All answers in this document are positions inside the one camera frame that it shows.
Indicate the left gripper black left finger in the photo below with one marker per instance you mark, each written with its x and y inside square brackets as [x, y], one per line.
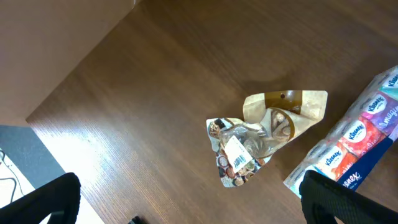
[59, 200]

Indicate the Kleenex tissue multipack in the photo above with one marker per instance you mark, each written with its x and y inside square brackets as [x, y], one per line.
[358, 140]

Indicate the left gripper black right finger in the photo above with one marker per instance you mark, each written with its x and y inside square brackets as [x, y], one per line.
[325, 201]

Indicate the beige snack bag left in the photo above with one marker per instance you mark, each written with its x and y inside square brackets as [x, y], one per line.
[270, 121]

